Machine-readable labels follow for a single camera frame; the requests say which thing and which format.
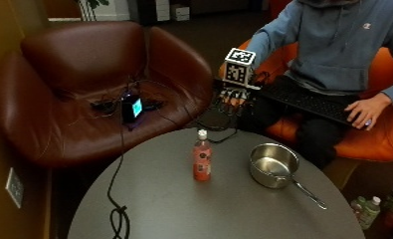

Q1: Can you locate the orange armchair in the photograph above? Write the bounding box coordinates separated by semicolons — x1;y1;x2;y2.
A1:
217;39;393;163

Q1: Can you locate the white marker cube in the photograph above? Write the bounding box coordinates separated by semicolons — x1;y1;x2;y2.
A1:
221;47;258;90

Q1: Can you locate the black keyboard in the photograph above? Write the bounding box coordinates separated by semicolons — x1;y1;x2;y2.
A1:
258;79;365;127

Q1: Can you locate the red bottle with white cap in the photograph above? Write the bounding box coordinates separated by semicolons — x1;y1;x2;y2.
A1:
193;128;214;182

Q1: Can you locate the steel saucepan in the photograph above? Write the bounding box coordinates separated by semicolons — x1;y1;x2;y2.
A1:
247;142;330;211

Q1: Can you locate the person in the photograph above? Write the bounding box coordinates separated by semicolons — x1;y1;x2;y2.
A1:
237;0;393;170

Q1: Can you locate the small black device with screen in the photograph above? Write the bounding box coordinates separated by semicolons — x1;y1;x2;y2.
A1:
121;94;145;124

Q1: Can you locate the small clear bottle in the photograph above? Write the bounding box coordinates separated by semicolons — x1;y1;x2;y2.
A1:
350;195;368;214

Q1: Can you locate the clear bottle with white cap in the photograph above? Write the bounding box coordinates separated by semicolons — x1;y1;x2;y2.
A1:
357;195;383;231

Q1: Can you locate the white box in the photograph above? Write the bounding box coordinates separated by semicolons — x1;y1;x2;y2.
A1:
171;3;193;22

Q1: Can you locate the white cabinet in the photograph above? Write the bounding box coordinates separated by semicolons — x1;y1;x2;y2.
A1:
153;0;173;23

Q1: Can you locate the brown leather armchair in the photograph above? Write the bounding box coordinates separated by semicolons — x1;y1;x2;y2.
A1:
0;21;214;169

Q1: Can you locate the looped black glove cable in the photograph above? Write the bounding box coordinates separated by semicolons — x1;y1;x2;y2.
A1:
194;98;242;144

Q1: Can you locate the long black cable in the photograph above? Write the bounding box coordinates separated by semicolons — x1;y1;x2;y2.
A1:
106;121;133;239

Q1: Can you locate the white wall socket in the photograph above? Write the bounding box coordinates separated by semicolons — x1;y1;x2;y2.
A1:
4;166;25;210

